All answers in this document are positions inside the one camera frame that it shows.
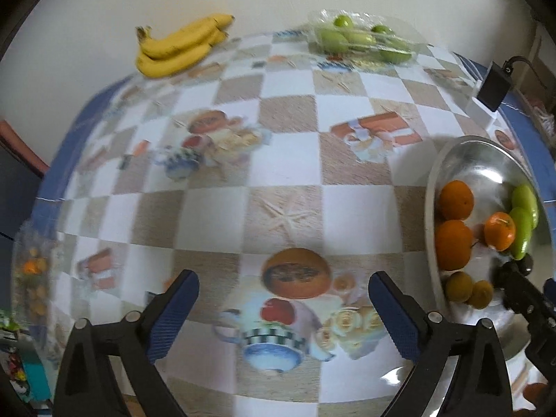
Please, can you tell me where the dark plum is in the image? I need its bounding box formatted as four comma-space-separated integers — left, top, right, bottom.
509, 253, 534, 277

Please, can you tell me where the orange mandarin with stem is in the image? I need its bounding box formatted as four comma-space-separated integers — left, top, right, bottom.
483, 212, 516, 251

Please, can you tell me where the white power strip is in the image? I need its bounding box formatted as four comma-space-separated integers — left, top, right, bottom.
465, 79, 503, 130

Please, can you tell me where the checkered printed tablecloth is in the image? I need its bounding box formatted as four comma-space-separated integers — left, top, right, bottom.
12, 27, 556, 417

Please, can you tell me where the small brownish kumquat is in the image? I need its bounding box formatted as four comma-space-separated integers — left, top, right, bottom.
466, 280, 494, 310

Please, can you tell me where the small yellow kumquat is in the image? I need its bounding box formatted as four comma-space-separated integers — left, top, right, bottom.
444, 271, 474, 303

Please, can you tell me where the yellow banana bunch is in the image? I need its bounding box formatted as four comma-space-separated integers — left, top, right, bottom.
136, 13, 235, 79

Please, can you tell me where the large green mango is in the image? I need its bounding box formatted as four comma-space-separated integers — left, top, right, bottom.
512, 183, 539, 229

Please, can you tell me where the clear bag of green fruits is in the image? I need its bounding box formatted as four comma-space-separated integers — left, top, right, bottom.
308, 9, 425, 65

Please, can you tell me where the black power adapter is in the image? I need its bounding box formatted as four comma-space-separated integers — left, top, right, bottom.
476, 61, 513, 112

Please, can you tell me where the red chair edge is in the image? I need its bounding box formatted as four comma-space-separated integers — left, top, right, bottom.
0, 120, 49, 178

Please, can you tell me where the clear box of small oranges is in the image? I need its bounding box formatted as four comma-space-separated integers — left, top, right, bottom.
11, 220, 56, 338

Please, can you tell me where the round steel tray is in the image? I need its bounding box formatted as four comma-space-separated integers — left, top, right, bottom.
424, 136, 555, 360

